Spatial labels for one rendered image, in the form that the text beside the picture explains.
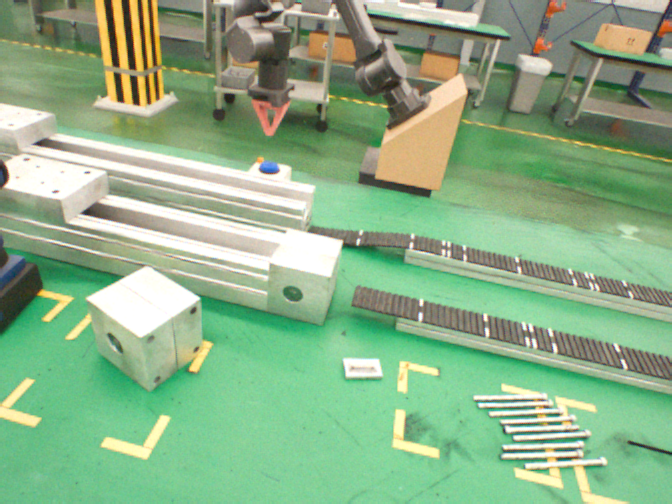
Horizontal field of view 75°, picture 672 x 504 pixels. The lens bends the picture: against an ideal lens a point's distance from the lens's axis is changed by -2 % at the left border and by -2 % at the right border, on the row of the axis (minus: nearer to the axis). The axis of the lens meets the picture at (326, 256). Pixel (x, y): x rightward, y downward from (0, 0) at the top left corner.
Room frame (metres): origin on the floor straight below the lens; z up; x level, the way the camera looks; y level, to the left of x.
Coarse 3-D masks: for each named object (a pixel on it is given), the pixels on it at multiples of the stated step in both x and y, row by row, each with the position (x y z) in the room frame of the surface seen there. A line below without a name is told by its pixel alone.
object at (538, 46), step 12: (552, 0) 7.55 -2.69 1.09; (612, 0) 7.52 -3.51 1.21; (552, 12) 7.44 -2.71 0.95; (660, 24) 7.47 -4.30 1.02; (432, 36) 7.73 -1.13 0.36; (540, 36) 7.55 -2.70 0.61; (660, 36) 7.35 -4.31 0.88; (432, 48) 7.72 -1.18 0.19; (540, 48) 7.27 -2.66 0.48; (648, 48) 7.47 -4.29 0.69; (636, 72) 7.47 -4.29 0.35; (636, 84) 7.35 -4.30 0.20; (636, 96) 7.08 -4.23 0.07; (648, 108) 6.67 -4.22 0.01
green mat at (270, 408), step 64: (64, 128) 1.10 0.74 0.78; (320, 192) 0.94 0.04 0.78; (384, 192) 0.99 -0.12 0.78; (384, 256) 0.71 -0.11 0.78; (512, 256) 0.78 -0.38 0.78; (576, 256) 0.82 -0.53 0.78; (640, 256) 0.86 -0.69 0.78; (64, 320) 0.43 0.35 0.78; (256, 320) 0.49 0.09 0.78; (384, 320) 0.53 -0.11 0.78; (512, 320) 0.58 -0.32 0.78; (576, 320) 0.60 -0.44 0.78; (640, 320) 0.63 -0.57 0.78; (0, 384) 0.31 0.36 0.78; (64, 384) 0.33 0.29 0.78; (128, 384) 0.34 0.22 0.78; (192, 384) 0.36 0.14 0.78; (256, 384) 0.37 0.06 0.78; (320, 384) 0.39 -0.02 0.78; (384, 384) 0.40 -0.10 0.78; (448, 384) 0.42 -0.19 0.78; (512, 384) 0.43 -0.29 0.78; (576, 384) 0.45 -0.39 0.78; (0, 448) 0.24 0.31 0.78; (64, 448) 0.25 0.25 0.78; (192, 448) 0.27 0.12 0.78; (256, 448) 0.28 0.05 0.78; (320, 448) 0.29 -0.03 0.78; (384, 448) 0.31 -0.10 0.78; (448, 448) 0.32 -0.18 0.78; (576, 448) 0.34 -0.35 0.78; (640, 448) 0.36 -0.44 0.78
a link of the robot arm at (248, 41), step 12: (276, 0) 0.90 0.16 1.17; (276, 12) 0.89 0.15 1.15; (240, 24) 0.81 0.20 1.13; (252, 24) 0.84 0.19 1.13; (228, 36) 0.82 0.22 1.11; (240, 36) 0.80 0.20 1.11; (252, 36) 0.80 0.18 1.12; (264, 36) 0.83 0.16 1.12; (240, 48) 0.80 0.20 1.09; (252, 48) 0.79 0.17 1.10; (264, 48) 0.82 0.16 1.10; (240, 60) 0.80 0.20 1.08; (252, 60) 0.80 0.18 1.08; (264, 60) 0.84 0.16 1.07
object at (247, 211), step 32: (64, 160) 0.76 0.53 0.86; (96, 160) 0.77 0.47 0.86; (128, 160) 0.82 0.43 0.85; (160, 160) 0.81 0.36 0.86; (128, 192) 0.75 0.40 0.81; (160, 192) 0.73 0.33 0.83; (192, 192) 0.73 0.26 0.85; (224, 192) 0.72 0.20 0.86; (256, 192) 0.73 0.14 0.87; (288, 192) 0.77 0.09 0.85; (256, 224) 0.71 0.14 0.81; (288, 224) 0.70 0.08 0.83
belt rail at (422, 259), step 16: (416, 256) 0.70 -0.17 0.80; (432, 256) 0.69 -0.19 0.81; (464, 272) 0.69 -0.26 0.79; (480, 272) 0.69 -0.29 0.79; (496, 272) 0.68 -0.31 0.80; (528, 288) 0.67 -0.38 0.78; (544, 288) 0.67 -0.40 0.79; (560, 288) 0.66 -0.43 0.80; (576, 288) 0.66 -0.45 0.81; (592, 304) 0.65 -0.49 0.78; (608, 304) 0.65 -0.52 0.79; (624, 304) 0.65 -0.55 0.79; (640, 304) 0.64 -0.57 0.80
